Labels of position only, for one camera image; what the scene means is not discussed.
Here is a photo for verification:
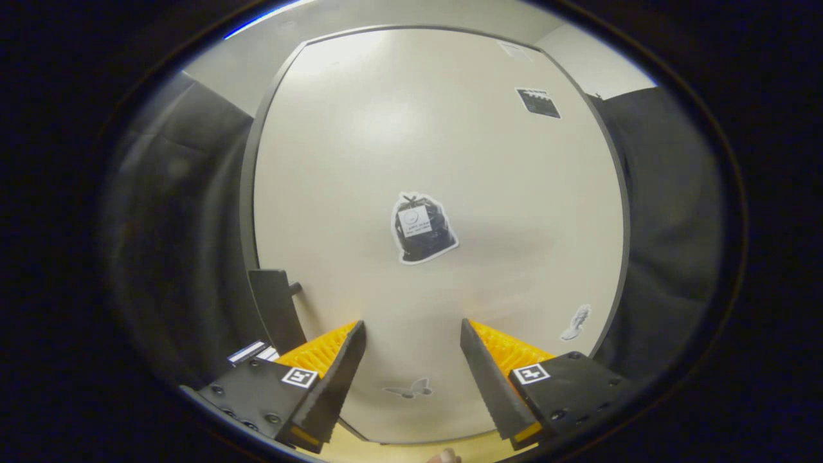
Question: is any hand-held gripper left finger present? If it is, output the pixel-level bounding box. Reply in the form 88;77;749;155
179;320;368;454

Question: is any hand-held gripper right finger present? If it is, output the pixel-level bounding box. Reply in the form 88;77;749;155
460;318;637;452

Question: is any black door handle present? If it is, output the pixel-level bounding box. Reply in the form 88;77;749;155
248;269;308;354

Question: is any grey shoe cabinet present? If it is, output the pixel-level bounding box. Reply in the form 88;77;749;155
239;24;632;446

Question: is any dark blue book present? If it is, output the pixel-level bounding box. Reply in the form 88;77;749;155
227;340;271;367

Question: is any black backdrop cloth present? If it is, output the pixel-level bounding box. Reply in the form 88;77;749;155
106;71;724;388

